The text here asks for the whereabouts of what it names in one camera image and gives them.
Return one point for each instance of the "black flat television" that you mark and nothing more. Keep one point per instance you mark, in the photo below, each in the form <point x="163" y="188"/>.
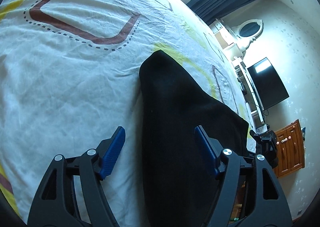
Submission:
<point x="267" y="84"/>

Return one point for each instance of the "white oval mirror vanity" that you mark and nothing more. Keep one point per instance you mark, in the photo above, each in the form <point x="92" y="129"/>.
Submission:
<point x="236" y="40"/>

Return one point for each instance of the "wooden cabinet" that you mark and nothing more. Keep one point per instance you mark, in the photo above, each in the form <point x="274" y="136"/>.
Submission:
<point x="290" y="149"/>

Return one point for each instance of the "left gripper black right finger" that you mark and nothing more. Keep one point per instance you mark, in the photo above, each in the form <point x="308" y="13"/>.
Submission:
<point x="248" y="193"/>

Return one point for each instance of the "white tv stand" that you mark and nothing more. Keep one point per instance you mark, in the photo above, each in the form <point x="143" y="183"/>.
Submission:
<point x="253" y="100"/>

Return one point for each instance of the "black pants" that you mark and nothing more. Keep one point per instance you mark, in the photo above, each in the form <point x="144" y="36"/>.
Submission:
<point x="178" y="189"/>

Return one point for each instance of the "patterned white bed sheet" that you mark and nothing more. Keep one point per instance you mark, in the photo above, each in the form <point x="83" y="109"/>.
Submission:
<point x="69" y="77"/>

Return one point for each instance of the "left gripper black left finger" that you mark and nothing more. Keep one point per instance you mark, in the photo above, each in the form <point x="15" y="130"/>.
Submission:
<point x="55" y="201"/>

